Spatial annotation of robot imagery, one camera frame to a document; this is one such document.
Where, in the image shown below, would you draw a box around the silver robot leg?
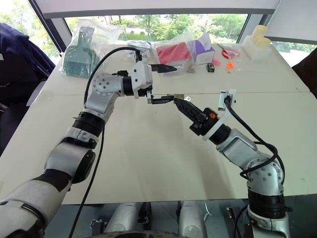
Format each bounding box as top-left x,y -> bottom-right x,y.
177,200 -> 208,238
103,202 -> 139,234

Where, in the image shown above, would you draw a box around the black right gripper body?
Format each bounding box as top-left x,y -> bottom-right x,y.
189,107 -> 220,136

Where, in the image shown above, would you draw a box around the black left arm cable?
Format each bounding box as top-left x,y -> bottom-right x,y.
68,46 -> 143,238

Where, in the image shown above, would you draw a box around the white printed holder block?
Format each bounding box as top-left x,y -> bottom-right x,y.
242,35 -> 272,62

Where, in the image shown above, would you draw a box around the dark rounded robot body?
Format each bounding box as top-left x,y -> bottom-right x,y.
88,230 -> 189,238

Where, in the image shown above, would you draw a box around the red handled scissors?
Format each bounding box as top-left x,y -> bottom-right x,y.
216,43 -> 241,60

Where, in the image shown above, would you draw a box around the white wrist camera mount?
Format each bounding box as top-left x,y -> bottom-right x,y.
202,88 -> 238,142
130,61 -> 154,100

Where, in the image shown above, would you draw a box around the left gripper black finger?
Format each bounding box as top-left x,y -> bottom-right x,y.
146,94 -> 175,105
149,63 -> 178,74

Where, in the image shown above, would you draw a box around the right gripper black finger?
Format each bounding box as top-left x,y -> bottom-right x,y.
173,98 -> 200,123
174,98 -> 207,119

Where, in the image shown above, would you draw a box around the green plastic scoop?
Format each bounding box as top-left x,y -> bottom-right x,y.
62,26 -> 100,79

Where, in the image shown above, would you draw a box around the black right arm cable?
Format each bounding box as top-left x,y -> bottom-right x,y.
223,96 -> 286,185

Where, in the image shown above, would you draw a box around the red pouch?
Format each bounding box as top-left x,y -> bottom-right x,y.
156,42 -> 193,66

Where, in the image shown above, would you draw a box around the purple and white box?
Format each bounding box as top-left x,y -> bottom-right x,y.
194,31 -> 216,66

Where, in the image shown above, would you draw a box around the dark blue jacket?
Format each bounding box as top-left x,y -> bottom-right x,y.
0,23 -> 56,88

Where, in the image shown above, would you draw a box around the clear plastic bag with pouch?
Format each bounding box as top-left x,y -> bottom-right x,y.
152,31 -> 199,78

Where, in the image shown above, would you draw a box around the dark brown object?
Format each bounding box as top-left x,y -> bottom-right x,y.
291,46 -> 317,100

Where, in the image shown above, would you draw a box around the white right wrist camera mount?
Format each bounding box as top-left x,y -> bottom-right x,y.
202,88 -> 238,142

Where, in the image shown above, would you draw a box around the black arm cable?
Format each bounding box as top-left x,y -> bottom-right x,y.
68,46 -> 143,238
223,96 -> 286,185

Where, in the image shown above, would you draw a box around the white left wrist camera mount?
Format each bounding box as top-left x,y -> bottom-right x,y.
130,61 -> 154,100

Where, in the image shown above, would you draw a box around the pale yellow cup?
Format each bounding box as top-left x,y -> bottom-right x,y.
252,24 -> 269,39
258,37 -> 272,50

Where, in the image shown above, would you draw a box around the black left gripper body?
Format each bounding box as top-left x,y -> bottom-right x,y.
137,85 -> 154,98

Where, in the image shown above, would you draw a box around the clear plastic bag with scoop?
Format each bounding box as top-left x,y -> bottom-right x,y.
58,19 -> 122,80

